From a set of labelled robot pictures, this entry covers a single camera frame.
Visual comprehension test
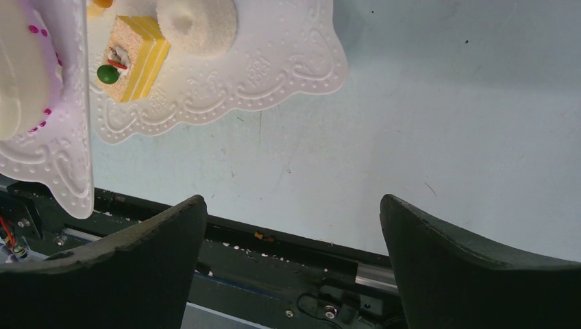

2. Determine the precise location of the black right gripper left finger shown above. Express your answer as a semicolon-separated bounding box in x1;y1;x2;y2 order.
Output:
1;195;208;328

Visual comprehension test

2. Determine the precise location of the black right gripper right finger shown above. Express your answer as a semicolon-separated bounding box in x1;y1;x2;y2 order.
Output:
380;194;580;328

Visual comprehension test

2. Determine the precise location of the yellow cake with berries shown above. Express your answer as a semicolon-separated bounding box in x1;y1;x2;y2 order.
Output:
97;16;170;103

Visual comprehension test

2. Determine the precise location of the white frosted donut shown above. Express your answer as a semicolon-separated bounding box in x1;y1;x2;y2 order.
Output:
1;1;63;141

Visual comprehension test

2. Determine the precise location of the small white round pastry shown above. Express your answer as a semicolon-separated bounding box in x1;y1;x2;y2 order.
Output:
156;0;238;58

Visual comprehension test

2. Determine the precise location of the white three-tier cake stand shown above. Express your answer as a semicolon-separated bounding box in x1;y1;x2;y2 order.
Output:
1;1;348;219

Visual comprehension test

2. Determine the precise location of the yellow swirl roll cake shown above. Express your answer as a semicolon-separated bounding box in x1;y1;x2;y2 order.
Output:
86;0;114;18

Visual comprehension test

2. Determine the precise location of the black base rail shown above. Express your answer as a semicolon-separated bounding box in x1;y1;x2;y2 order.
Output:
1;183;407;328

